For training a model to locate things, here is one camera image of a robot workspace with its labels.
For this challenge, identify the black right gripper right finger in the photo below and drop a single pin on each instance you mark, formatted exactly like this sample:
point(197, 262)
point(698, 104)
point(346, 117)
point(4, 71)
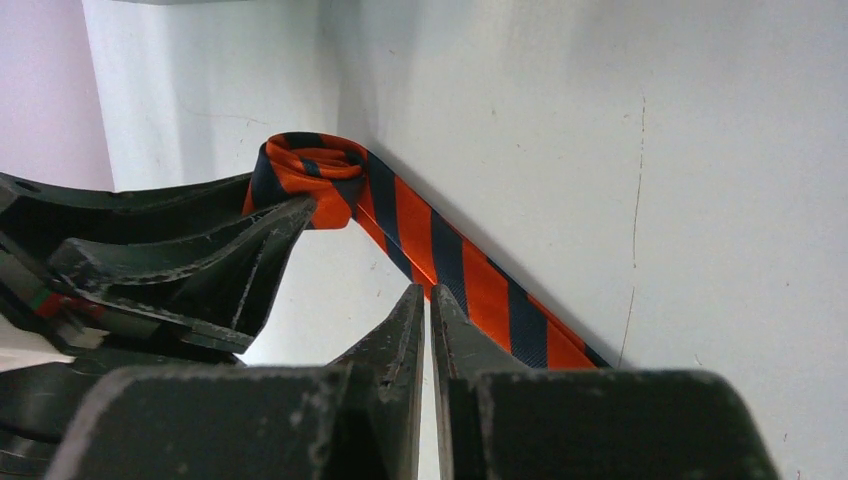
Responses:
point(500, 419)

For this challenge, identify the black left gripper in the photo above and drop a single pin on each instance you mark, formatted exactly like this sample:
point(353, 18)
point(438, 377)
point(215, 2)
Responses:
point(95, 307)

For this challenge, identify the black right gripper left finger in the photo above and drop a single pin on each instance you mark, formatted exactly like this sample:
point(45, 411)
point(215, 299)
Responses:
point(357, 417)

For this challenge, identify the orange navy striped tie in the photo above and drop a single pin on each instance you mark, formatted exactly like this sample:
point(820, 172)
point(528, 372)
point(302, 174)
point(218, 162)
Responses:
point(350, 183)

